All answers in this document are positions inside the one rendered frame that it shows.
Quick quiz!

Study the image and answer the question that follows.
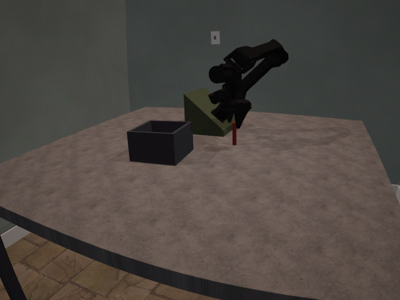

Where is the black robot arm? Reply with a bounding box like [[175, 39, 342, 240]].
[[208, 39, 289, 123]]

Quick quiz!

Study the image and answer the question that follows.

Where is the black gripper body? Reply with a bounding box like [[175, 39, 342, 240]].
[[220, 81, 251, 110]]

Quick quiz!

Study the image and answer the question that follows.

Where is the red peg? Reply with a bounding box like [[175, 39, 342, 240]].
[[232, 122, 237, 145]]

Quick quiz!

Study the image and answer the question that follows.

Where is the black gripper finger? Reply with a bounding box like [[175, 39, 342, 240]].
[[219, 102, 234, 123], [230, 109, 250, 129]]

